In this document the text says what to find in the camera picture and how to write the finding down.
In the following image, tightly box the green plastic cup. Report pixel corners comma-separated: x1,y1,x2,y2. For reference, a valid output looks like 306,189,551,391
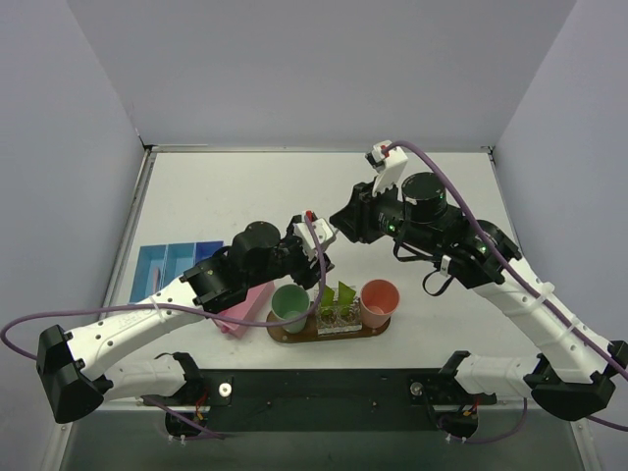
271,285,310,334

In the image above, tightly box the green toothpaste tube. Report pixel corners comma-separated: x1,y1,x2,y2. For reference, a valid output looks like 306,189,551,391
319,286,335,315
338,282,356,317

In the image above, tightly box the coral plastic cup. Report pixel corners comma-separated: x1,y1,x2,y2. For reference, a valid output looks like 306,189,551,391
360,280,400,329

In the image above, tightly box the clear crystal toothbrush holder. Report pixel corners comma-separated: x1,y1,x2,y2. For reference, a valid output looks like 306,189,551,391
315,297,362,335

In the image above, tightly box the pink toothbrush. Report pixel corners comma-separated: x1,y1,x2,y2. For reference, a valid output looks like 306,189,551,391
151,268,161,292

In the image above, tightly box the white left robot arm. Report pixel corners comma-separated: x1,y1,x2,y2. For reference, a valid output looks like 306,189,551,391
35,216,336,424

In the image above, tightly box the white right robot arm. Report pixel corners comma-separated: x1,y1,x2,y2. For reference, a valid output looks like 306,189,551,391
331,172,627,421

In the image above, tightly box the oval wooden tray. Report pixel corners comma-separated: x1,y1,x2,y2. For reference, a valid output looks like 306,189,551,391
266,315,391,344

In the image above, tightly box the pink plastic bin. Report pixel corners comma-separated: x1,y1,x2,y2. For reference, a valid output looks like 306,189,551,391
214,282,275,339

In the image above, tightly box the teal plastic bin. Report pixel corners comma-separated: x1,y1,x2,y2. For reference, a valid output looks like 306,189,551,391
162,243,195,287

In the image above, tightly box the light blue plastic bin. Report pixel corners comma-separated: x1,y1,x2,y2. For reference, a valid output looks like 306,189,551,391
130,244,167,303

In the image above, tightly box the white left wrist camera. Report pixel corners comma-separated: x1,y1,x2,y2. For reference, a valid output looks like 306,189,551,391
288,210,337,260

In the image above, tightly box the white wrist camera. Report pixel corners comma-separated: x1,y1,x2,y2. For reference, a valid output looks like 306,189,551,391
365,140,408,197
288,210,337,260

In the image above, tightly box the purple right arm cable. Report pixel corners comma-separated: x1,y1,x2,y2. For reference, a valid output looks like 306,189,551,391
385,140,628,445

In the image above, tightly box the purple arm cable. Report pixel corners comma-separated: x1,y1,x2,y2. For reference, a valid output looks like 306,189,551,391
0,218,330,441
385,140,628,445

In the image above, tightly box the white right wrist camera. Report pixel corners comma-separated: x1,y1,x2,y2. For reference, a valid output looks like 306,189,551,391
365,140,408,197

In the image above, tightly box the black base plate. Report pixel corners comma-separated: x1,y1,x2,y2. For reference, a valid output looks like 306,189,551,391
158,368,497,433

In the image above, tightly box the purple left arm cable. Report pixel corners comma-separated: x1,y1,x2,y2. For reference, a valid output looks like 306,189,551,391
0,218,330,441

